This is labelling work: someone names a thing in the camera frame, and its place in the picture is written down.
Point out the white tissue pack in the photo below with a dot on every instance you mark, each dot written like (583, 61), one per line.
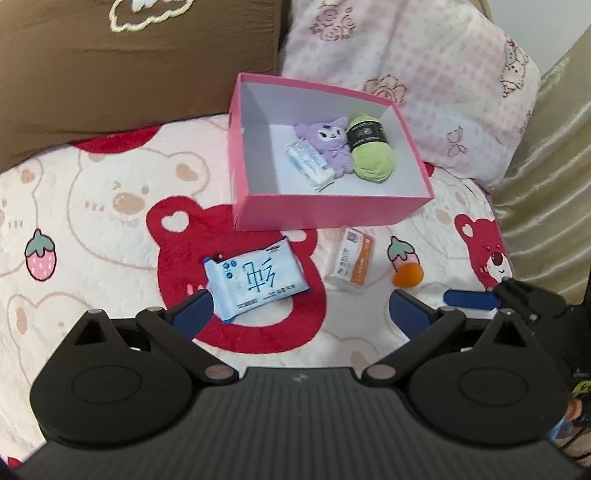
(310, 164)

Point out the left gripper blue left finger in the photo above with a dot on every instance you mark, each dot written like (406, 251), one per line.
(173, 330)

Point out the pink checked pillow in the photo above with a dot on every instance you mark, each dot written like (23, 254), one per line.
(466, 89)

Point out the red bear print blanket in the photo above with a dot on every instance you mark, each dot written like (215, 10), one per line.
(124, 222)

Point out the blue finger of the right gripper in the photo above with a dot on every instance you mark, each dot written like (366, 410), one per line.
(508, 294)

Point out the blue wet wipes pack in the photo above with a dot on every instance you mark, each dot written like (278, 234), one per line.
(253, 279)

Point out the clear orange-labelled plastic case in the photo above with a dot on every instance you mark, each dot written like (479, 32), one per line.
(349, 261)

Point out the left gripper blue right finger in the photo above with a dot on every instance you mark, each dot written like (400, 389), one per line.
(430, 331)

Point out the pink cardboard box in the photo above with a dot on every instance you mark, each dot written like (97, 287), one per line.
(267, 191)

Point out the purple Kuromi plush toy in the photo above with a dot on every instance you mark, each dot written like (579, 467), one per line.
(331, 141)

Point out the olive satin curtain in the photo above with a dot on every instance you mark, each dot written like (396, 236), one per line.
(543, 203)

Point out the green yarn ball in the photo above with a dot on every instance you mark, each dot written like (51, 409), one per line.
(372, 156)

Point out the orange makeup sponge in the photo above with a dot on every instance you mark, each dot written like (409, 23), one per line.
(408, 276)

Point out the brown pillow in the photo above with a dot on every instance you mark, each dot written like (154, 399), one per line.
(76, 70)

